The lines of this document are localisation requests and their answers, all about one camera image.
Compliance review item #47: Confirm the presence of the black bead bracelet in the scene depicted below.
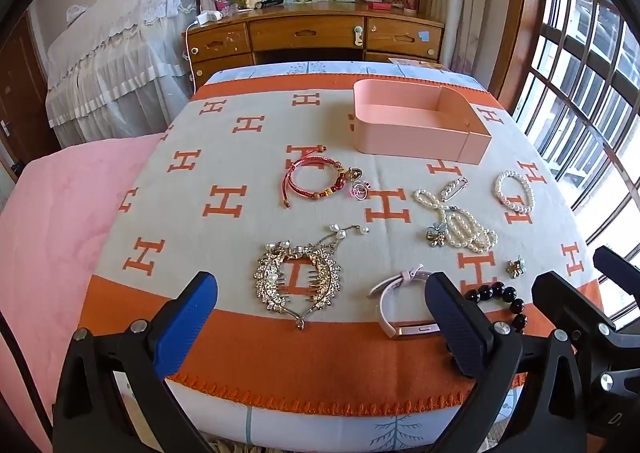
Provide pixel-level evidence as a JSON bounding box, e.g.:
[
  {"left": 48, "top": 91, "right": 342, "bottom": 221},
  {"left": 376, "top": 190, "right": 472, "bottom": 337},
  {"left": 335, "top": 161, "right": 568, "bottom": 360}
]
[{"left": 464, "top": 281, "right": 530, "bottom": 334}]

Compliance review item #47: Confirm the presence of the pink smart watch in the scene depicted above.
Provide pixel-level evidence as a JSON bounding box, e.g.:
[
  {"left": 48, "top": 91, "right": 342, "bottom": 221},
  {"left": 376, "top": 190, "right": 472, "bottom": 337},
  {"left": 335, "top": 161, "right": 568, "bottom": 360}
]
[{"left": 367, "top": 263, "right": 440, "bottom": 340}]

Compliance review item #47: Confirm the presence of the small pearl bracelet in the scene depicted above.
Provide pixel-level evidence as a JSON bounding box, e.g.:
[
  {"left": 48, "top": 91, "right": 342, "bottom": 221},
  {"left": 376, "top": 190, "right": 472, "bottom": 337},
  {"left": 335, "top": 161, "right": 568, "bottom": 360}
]
[{"left": 493, "top": 169, "right": 536, "bottom": 216}]

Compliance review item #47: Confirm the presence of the long pearl necklace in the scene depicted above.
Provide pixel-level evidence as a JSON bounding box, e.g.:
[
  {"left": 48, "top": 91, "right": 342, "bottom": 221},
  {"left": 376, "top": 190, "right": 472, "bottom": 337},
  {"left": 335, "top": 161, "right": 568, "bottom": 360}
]
[{"left": 412, "top": 188, "right": 499, "bottom": 255}]

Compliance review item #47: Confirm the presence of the gold rhinestone hair comb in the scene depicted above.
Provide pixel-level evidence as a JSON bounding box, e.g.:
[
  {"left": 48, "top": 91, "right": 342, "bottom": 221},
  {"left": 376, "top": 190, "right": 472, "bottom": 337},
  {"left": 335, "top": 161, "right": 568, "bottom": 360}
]
[{"left": 253, "top": 224, "right": 369, "bottom": 331}]

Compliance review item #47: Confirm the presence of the gold pink charm keyring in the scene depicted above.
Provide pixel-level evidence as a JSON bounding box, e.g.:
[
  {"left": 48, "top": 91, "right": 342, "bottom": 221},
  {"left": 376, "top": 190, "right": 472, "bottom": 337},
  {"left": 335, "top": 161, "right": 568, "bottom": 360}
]
[{"left": 346, "top": 167, "right": 371, "bottom": 201}]

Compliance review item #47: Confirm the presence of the red cord bracelet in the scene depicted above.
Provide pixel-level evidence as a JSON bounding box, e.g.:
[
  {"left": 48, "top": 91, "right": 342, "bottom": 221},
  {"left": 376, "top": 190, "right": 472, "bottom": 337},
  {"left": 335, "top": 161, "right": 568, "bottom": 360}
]
[{"left": 278, "top": 146, "right": 350, "bottom": 210}]

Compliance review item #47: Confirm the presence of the pearl safety pin brooch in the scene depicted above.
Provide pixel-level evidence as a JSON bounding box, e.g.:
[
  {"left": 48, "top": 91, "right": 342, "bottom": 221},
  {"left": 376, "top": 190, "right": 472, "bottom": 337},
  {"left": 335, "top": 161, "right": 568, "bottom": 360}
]
[{"left": 440, "top": 176, "right": 469, "bottom": 202}]

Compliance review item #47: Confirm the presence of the pink jewelry tray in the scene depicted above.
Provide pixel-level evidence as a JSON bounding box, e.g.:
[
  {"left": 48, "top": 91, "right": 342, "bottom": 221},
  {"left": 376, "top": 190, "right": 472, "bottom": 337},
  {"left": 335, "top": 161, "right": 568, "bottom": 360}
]
[{"left": 354, "top": 80, "right": 491, "bottom": 165}]

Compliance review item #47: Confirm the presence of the barred window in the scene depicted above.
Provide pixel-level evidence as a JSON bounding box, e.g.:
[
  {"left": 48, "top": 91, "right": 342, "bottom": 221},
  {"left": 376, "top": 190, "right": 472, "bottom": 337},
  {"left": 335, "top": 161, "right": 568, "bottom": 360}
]
[{"left": 512, "top": 0, "right": 640, "bottom": 329}]

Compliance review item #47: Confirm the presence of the pink quilt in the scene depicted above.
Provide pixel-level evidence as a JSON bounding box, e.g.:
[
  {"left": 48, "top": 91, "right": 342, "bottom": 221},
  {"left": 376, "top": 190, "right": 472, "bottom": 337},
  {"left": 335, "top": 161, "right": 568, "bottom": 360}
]
[{"left": 0, "top": 131, "right": 166, "bottom": 449}]

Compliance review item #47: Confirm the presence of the orange beige H-pattern blanket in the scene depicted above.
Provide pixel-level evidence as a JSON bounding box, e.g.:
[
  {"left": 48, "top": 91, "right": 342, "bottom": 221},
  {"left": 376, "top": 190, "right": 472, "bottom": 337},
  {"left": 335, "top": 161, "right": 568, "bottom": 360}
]
[{"left": 80, "top": 74, "right": 600, "bottom": 417}]

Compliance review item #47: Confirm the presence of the light blue bed sheet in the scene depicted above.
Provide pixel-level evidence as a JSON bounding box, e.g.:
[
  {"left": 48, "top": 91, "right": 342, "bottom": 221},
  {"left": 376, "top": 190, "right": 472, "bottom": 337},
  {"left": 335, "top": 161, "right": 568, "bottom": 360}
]
[{"left": 205, "top": 59, "right": 485, "bottom": 90}]

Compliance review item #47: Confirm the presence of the lace covered piano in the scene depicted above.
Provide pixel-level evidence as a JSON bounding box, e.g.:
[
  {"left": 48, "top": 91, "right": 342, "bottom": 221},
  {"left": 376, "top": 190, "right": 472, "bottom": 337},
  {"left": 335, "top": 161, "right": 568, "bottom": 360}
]
[{"left": 46, "top": 0, "right": 198, "bottom": 148}]

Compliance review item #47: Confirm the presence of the red small box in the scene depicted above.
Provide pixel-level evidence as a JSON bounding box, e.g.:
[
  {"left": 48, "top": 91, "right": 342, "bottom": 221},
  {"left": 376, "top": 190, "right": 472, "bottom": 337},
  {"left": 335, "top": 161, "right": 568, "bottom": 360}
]
[{"left": 368, "top": 2, "right": 392, "bottom": 12}]

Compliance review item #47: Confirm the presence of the wooden desk with drawers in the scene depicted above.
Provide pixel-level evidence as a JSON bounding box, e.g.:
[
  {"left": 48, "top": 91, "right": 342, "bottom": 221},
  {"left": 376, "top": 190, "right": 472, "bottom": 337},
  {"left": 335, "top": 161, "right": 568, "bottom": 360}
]
[{"left": 186, "top": 2, "right": 445, "bottom": 87}]

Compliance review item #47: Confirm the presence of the white power adapter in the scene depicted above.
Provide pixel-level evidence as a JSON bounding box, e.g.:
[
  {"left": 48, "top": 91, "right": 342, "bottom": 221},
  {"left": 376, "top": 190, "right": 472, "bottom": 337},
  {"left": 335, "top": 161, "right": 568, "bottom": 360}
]
[{"left": 196, "top": 10, "right": 224, "bottom": 26}]

